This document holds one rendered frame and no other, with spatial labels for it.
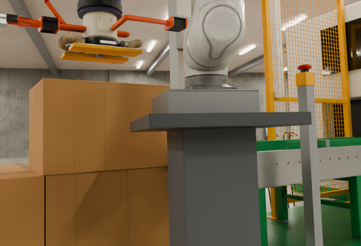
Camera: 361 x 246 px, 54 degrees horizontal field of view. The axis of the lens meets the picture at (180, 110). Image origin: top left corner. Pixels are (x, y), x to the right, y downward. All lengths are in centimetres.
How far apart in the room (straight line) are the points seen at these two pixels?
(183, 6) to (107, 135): 200
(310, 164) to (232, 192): 80
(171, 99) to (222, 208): 38
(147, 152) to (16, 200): 59
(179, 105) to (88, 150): 61
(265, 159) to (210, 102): 86
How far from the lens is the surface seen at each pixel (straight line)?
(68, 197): 158
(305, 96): 191
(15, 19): 178
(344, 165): 243
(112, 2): 184
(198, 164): 112
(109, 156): 161
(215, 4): 102
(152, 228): 175
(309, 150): 190
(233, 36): 99
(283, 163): 202
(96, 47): 171
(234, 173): 116
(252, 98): 118
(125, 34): 191
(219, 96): 114
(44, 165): 155
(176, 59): 320
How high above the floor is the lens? 68
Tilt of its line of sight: 4 degrees up
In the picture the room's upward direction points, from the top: 2 degrees counter-clockwise
